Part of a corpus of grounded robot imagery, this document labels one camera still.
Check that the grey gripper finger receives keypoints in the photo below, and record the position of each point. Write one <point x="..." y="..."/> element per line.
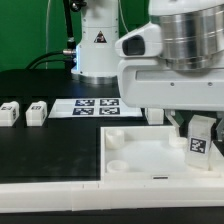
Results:
<point x="220" y="126"/>

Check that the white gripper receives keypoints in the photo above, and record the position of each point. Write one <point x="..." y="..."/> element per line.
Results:
<point x="147" y="79"/>

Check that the white square table top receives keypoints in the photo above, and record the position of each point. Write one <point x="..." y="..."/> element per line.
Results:
<point x="137" y="153"/>

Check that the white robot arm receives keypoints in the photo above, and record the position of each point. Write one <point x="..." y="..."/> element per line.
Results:
<point x="198" y="24"/>

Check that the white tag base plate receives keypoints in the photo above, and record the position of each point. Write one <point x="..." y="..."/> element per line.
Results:
<point x="93" y="107"/>

